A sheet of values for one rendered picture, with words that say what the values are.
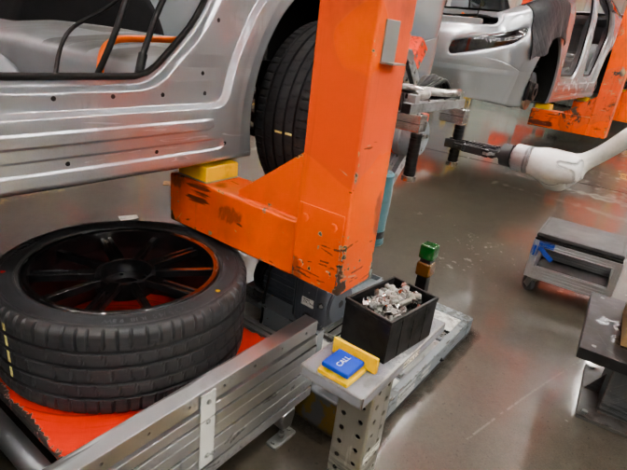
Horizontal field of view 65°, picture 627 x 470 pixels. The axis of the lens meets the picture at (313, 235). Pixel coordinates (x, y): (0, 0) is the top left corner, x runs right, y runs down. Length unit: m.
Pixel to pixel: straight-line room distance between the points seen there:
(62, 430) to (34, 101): 0.72
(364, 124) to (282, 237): 0.40
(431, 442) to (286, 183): 0.93
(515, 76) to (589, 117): 1.12
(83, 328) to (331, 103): 0.74
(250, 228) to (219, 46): 0.52
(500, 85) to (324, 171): 3.20
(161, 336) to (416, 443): 0.89
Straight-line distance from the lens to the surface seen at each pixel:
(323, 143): 1.21
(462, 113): 1.83
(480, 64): 4.22
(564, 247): 2.72
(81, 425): 1.31
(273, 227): 1.36
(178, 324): 1.19
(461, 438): 1.77
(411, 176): 1.56
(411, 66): 1.88
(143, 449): 1.14
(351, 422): 1.35
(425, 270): 1.35
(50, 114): 1.26
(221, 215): 1.50
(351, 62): 1.15
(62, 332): 1.21
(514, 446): 1.83
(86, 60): 1.88
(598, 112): 5.23
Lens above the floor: 1.15
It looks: 23 degrees down
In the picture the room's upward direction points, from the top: 7 degrees clockwise
